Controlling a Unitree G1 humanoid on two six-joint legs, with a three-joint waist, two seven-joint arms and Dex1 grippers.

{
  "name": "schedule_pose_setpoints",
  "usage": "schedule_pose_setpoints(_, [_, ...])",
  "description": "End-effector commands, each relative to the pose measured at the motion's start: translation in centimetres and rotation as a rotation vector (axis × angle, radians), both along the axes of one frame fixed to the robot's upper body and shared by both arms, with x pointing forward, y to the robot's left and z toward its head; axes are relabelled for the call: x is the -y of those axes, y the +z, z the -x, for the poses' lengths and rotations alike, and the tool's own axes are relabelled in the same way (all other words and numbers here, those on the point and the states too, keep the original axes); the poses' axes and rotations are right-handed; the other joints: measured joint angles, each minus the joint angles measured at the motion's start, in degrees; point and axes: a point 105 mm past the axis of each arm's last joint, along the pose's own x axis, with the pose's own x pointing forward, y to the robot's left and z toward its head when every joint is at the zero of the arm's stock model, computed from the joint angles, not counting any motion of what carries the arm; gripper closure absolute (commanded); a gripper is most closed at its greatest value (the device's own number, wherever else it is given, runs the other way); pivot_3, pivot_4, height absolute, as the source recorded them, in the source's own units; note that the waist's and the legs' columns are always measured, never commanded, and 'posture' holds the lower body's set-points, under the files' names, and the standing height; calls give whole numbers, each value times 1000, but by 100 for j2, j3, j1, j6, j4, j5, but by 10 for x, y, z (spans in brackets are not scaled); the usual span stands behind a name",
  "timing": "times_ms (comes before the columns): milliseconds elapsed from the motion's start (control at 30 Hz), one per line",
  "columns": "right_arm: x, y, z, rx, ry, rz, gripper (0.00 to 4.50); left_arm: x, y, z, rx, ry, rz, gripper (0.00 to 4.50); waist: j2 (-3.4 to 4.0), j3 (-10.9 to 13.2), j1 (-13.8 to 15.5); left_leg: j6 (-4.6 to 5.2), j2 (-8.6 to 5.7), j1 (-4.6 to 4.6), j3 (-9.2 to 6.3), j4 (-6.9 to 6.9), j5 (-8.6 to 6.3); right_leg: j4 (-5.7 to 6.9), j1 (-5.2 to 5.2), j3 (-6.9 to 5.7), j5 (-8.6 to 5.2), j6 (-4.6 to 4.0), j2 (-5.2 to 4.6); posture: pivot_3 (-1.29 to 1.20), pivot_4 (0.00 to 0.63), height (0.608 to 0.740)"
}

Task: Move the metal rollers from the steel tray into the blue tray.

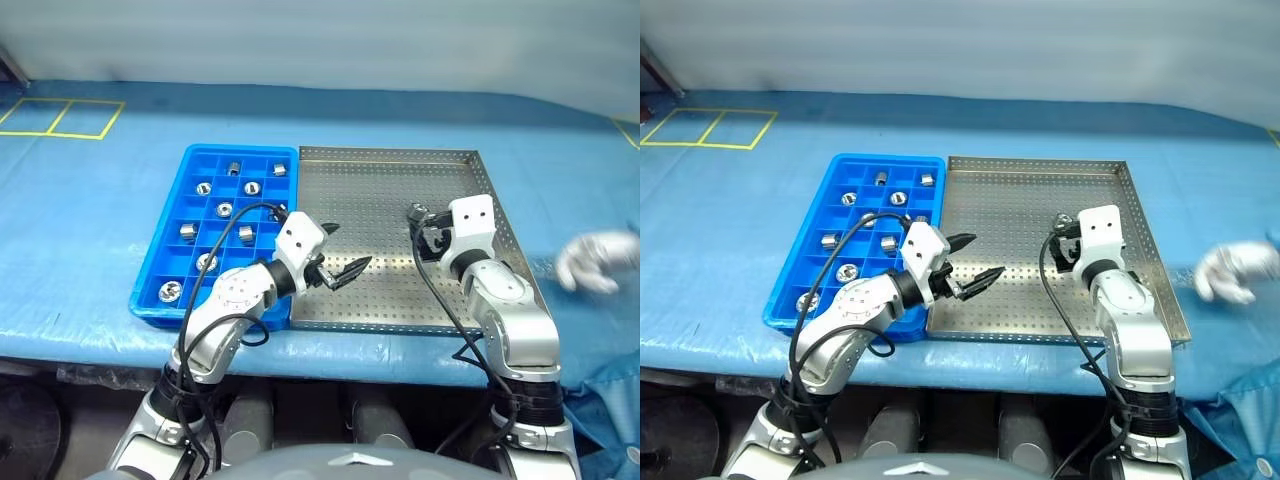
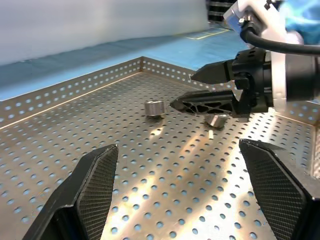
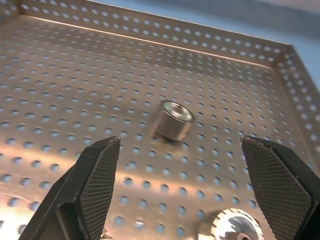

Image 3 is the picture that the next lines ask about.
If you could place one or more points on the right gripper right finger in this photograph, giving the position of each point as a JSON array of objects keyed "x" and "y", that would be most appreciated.
[{"x": 282, "y": 190}]

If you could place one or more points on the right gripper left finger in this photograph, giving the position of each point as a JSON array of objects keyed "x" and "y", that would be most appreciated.
[{"x": 75, "y": 200}]

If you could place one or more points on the perforated metal tray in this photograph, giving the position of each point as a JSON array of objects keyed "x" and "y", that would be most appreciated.
[{"x": 100, "y": 87}]

